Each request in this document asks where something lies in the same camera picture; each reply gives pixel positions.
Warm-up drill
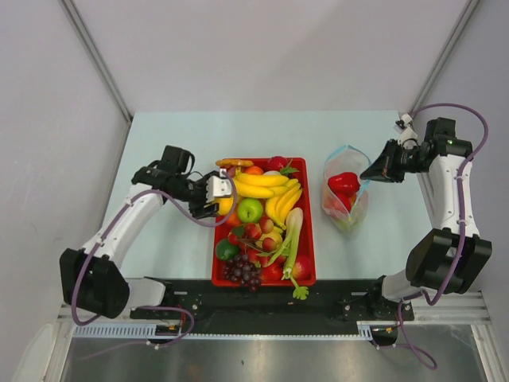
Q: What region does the orange ginger root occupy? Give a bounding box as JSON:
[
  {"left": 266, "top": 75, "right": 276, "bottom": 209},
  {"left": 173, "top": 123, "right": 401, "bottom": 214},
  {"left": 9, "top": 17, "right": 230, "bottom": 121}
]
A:
[{"left": 216, "top": 158, "right": 254, "bottom": 168}]

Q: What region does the yellow lemon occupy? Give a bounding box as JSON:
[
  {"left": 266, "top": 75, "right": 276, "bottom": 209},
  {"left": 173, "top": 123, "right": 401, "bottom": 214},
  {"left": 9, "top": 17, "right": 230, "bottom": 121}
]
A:
[{"left": 216, "top": 197, "right": 234, "bottom": 216}]

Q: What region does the white radish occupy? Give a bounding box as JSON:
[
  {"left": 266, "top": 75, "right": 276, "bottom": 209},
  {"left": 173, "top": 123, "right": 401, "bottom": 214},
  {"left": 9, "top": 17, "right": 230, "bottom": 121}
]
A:
[{"left": 263, "top": 170, "right": 282, "bottom": 178}]

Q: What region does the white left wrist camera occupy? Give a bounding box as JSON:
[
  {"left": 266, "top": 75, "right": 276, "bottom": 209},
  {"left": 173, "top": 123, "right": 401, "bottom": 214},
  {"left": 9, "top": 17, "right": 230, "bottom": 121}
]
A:
[{"left": 206, "top": 168, "right": 233, "bottom": 202}]

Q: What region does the green apple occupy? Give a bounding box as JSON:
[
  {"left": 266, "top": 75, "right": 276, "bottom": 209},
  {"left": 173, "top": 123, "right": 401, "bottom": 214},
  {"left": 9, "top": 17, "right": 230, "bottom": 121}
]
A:
[{"left": 237, "top": 198, "right": 263, "bottom": 223}]

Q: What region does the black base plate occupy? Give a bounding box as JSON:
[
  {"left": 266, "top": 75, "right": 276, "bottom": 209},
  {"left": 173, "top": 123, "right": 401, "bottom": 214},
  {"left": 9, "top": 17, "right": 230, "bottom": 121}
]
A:
[{"left": 123, "top": 279, "right": 414, "bottom": 337}]

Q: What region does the red bell pepper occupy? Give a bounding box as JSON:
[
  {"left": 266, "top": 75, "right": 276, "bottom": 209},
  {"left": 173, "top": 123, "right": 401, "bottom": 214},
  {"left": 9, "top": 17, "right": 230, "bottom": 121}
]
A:
[{"left": 328, "top": 172, "right": 360, "bottom": 196}]

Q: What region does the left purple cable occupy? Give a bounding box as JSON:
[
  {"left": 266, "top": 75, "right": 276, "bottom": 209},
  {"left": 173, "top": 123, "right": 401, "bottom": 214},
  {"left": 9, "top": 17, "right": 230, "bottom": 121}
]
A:
[{"left": 70, "top": 166, "right": 239, "bottom": 361}]

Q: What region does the aluminium rail frame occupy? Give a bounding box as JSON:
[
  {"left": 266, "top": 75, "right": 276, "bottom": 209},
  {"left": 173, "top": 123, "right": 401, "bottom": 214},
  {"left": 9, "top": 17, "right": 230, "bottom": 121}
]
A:
[{"left": 58, "top": 283, "right": 490, "bottom": 343}]

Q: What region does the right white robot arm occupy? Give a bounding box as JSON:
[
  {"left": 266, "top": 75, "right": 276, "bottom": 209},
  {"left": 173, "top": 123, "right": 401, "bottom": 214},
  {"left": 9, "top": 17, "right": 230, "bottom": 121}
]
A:
[{"left": 360, "top": 115, "right": 492, "bottom": 319}]

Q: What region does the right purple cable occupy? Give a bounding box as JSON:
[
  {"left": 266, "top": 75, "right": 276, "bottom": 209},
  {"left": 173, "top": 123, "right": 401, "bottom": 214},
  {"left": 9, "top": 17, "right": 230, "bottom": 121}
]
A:
[{"left": 371, "top": 103, "right": 489, "bottom": 369}]

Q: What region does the red peach apple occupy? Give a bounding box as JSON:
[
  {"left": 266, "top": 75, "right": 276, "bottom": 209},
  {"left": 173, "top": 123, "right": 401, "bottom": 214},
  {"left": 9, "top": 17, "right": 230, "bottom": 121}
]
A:
[{"left": 291, "top": 255, "right": 311, "bottom": 280}]

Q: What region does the purple cable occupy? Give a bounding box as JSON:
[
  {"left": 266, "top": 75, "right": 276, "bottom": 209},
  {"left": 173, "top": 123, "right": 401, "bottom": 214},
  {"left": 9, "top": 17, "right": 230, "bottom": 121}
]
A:
[
  {"left": 70, "top": 166, "right": 239, "bottom": 361},
  {"left": 371, "top": 103, "right": 489, "bottom": 369}
]

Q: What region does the lychee cluster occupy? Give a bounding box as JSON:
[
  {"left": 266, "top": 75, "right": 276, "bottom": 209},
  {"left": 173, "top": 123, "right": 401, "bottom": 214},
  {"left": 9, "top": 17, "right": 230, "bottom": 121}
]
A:
[{"left": 227, "top": 216, "right": 283, "bottom": 267}]

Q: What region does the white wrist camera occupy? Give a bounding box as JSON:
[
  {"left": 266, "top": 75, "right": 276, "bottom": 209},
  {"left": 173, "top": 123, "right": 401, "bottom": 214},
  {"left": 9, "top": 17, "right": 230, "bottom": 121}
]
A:
[
  {"left": 396, "top": 114, "right": 418, "bottom": 150},
  {"left": 206, "top": 168, "right": 233, "bottom": 202}
]

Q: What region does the clear zip top bag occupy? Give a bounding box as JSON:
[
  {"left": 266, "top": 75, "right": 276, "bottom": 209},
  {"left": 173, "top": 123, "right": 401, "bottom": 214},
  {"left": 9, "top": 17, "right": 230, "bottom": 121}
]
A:
[{"left": 321, "top": 145, "right": 371, "bottom": 236}]

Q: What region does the green lime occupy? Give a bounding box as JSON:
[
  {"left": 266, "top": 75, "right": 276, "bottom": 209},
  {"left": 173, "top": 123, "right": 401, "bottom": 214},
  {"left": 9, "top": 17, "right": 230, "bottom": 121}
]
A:
[{"left": 215, "top": 239, "right": 240, "bottom": 261}]

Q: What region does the small yellow banana bunch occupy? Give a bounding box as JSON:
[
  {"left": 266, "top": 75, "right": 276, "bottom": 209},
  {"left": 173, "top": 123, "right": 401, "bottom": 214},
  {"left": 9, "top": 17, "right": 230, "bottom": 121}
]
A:
[{"left": 265, "top": 179, "right": 303, "bottom": 230}]

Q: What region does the red plastic tray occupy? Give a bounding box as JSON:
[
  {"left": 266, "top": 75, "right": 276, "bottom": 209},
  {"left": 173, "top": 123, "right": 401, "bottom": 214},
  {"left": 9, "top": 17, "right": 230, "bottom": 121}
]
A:
[{"left": 212, "top": 157, "right": 317, "bottom": 299}]

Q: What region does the purple grape bunch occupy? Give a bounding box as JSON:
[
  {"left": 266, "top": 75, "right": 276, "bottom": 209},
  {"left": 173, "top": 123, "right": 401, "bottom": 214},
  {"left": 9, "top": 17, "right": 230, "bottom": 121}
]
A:
[{"left": 223, "top": 253, "right": 262, "bottom": 293}]

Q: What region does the red pomegranate with leaf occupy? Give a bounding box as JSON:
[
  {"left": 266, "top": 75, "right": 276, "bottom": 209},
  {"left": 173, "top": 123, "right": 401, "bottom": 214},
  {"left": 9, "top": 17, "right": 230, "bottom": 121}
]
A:
[{"left": 264, "top": 156, "right": 298, "bottom": 176}]

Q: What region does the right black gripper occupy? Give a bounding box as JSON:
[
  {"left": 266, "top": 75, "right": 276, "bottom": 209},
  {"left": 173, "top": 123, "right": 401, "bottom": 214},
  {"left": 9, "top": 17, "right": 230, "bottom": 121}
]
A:
[{"left": 360, "top": 138, "right": 429, "bottom": 183}]

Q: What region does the green celery stalk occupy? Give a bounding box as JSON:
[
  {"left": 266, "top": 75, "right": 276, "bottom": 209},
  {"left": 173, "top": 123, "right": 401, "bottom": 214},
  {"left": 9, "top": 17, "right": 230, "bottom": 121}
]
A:
[{"left": 262, "top": 208, "right": 309, "bottom": 301}]

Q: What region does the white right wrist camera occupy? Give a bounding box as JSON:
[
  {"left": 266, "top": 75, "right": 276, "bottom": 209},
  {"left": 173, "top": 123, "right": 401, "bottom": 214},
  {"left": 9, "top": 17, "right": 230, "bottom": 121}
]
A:
[{"left": 396, "top": 114, "right": 418, "bottom": 150}]

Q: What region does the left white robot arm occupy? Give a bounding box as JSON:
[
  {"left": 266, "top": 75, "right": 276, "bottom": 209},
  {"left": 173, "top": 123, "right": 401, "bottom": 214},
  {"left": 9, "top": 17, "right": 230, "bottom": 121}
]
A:
[{"left": 60, "top": 146, "right": 234, "bottom": 326}]

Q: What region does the small orange tangerine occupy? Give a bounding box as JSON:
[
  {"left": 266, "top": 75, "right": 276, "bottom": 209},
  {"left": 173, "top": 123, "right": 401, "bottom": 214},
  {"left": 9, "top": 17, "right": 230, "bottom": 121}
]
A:
[{"left": 245, "top": 166, "right": 264, "bottom": 175}]

